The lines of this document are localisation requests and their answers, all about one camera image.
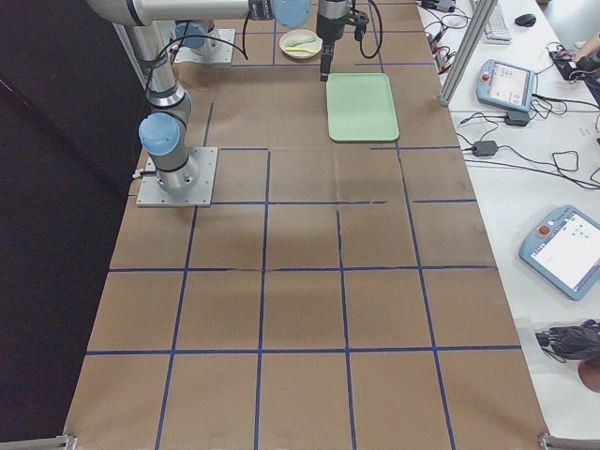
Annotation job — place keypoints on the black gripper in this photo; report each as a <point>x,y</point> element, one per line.
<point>329,25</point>

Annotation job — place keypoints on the white round plate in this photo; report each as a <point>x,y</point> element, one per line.
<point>299,33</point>

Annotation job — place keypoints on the yellow plastic fork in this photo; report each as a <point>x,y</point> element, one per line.
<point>297,49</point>

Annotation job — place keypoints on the green plastic spoon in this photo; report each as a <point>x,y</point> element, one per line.
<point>292,42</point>

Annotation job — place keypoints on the light green tray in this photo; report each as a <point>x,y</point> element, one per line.
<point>360,108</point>

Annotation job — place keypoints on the white keyboard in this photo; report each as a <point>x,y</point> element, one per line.
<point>496,31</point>

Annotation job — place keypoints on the upper teach pendant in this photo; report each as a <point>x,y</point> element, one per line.
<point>505,86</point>

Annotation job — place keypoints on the teach pendant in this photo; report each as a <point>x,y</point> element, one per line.
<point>564,249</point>
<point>505,86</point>

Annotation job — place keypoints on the black power adapter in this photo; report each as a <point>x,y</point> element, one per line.
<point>517,119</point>
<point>484,149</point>

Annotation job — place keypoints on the black computer mouse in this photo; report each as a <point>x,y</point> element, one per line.
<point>525,20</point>

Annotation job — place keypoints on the lower teach pendant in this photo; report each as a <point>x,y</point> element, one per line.
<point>564,249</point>

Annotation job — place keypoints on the folded dark umbrella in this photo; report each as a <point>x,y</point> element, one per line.
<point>574,342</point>

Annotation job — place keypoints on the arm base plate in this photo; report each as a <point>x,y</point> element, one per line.
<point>212,52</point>
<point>193,185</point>

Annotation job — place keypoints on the aluminium frame post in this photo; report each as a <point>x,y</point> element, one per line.
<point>465,50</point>

